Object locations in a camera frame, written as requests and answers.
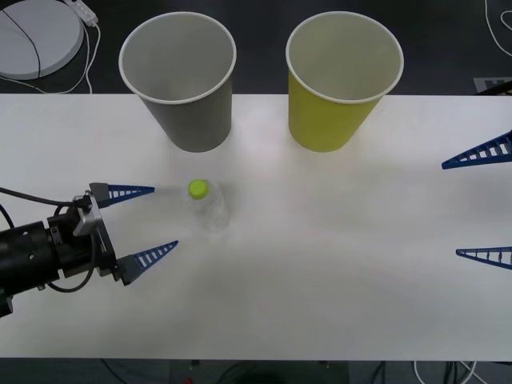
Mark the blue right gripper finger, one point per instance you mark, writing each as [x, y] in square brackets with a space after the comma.
[486, 152]
[494, 256]

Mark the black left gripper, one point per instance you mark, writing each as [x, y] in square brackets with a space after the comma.
[78, 256]

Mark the clear bottle with green cap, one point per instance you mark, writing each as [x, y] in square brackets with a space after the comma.
[198, 188]

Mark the grey floor tag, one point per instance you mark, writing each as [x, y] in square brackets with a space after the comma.
[480, 83]

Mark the yellow-green plastic waste bin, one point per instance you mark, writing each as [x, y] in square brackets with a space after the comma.
[324, 124]

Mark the white round flat base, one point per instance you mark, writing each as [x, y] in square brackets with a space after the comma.
[36, 40]

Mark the white power strip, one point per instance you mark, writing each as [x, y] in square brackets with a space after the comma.
[85, 10]

